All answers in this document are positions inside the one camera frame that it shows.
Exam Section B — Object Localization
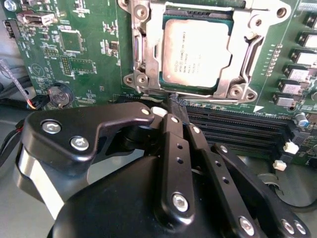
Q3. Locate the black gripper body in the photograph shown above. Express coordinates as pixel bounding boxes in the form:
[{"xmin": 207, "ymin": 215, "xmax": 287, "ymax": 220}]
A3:
[{"xmin": 49, "ymin": 155, "xmax": 240, "ymax": 238}]

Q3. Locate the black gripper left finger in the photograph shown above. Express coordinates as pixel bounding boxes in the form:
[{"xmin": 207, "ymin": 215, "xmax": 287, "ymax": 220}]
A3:
[{"xmin": 14, "ymin": 95, "xmax": 198, "ymax": 220}]

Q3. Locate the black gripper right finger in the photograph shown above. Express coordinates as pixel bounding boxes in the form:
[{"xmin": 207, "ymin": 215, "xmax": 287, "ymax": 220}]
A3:
[{"xmin": 177, "ymin": 97, "xmax": 312, "ymax": 238}]

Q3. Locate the silver CPU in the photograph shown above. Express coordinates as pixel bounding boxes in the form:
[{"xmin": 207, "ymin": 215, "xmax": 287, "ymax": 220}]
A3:
[{"xmin": 158, "ymin": 13, "xmax": 235, "ymax": 90}]

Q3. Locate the metal socket cover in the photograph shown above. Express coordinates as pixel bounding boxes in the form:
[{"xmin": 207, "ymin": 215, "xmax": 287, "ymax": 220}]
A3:
[{"xmin": 132, "ymin": 0, "xmax": 263, "ymax": 100}]

